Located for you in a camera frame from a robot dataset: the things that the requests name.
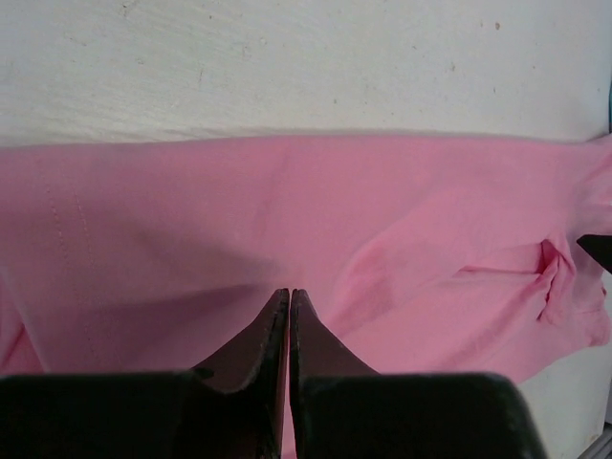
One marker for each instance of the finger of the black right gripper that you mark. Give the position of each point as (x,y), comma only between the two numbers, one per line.
(599,247)

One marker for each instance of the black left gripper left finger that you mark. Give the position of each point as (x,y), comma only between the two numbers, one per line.
(237,400)

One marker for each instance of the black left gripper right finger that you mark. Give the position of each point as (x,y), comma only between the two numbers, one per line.
(314,351)

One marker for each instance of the pink t-shirt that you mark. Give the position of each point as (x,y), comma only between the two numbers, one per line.
(450,266)

